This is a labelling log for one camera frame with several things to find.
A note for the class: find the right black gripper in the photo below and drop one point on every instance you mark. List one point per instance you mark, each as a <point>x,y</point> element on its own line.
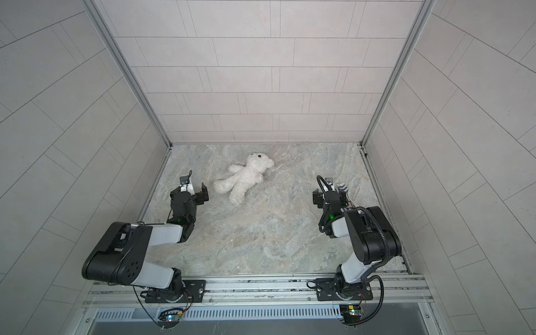
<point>317,197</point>

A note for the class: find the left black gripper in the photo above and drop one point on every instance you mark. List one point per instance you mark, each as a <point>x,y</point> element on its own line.
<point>201,192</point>

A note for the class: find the white teddy bear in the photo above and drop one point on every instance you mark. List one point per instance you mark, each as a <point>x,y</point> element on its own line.
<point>244,177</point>

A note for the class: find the blue white striped sweater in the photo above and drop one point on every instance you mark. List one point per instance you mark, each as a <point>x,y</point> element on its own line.
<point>342,188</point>

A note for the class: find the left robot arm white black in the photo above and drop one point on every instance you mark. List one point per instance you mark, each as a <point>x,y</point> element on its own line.
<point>119,258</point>

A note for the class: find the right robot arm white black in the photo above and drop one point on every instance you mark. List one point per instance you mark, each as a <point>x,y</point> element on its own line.
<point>373,240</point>

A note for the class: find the left green circuit board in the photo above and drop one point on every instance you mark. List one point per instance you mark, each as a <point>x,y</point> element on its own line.
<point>172,315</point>

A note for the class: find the green circuit board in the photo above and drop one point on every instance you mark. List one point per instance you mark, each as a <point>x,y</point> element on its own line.
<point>172,315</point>
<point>351,314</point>

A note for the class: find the right green circuit board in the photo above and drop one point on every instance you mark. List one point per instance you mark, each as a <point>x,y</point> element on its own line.
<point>351,314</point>

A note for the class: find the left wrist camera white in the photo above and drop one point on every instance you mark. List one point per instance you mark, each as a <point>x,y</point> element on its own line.
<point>186,184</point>

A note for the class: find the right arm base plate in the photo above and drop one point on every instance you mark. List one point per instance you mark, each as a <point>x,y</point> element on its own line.
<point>332,289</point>

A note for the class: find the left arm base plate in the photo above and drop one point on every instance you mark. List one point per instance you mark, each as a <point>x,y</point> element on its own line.
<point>187,291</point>

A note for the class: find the aluminium mounting rail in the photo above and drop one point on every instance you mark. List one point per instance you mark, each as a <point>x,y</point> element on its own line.
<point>222,291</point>

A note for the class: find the left corner aluminium post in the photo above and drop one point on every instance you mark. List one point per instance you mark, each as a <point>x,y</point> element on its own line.
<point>108,39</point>

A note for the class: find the corner aluminium post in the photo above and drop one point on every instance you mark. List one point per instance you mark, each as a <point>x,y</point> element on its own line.
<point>409,45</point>
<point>108,39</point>

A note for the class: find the right corner aluminium post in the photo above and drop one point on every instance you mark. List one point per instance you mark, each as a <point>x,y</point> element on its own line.
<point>409,45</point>

